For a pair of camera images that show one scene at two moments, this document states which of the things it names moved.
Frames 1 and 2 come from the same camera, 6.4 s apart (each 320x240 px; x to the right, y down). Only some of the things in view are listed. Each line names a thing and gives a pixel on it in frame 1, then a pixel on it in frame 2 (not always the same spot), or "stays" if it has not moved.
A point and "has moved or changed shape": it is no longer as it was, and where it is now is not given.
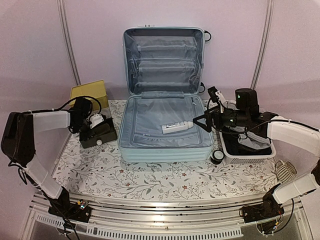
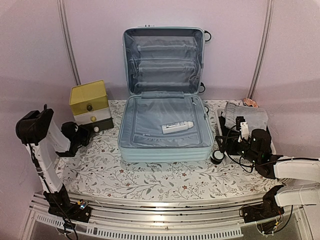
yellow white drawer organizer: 105,132 has moved or changed shape
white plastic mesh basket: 249,159 stays
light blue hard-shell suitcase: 163,83 stays
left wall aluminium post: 67,36 stays
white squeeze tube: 176,127 stays
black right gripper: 210,118 to 233,150
